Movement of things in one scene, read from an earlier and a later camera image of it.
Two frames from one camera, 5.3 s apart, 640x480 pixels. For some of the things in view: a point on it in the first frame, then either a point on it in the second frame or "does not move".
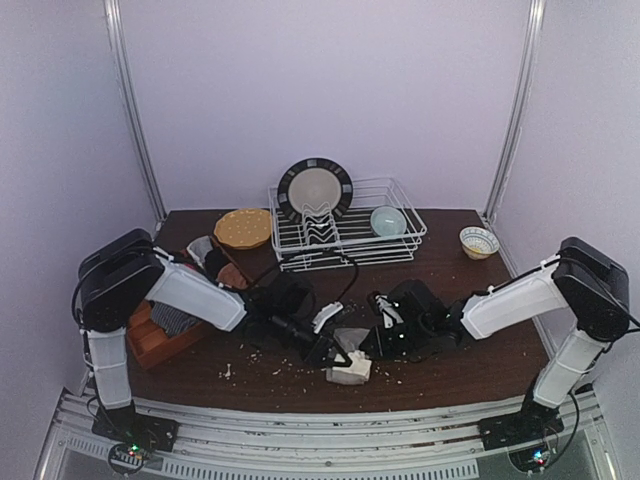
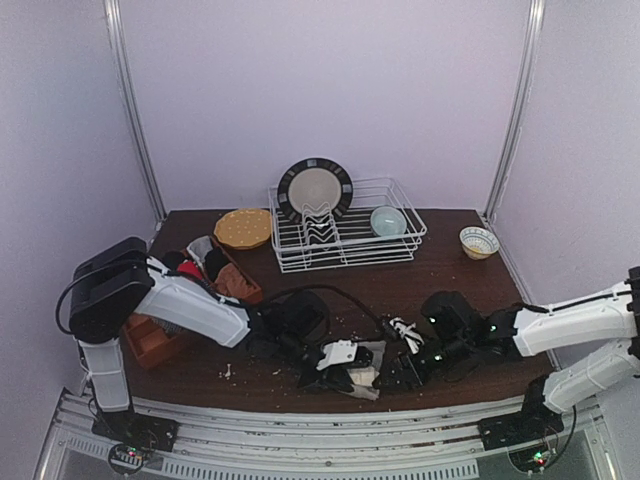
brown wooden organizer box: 147,339 does not move
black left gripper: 317,348 to 320,373
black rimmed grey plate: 316,181 does not move
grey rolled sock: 199,247 does not move
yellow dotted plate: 244,229 does not move
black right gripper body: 383,338 to 400,368
